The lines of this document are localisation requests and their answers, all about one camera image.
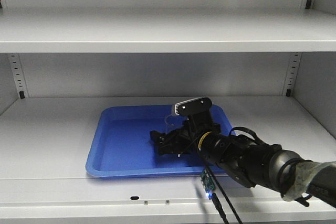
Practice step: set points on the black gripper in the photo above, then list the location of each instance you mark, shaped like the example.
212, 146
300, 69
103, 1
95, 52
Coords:
180, 141

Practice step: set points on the clear glass beaker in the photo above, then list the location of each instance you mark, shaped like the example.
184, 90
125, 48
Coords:
173, 122

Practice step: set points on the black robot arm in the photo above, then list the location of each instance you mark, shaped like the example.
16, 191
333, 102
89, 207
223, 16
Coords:
249, 160

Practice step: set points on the grey cabinet upper shelf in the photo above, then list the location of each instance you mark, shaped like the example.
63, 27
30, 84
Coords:
104, 30

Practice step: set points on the blue plastic tray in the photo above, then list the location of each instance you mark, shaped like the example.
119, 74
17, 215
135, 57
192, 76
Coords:
122, 148

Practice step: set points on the small green circuit board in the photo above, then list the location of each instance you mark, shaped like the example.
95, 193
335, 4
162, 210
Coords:
207, 181

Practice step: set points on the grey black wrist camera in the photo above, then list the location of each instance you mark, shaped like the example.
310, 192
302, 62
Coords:
191, 106

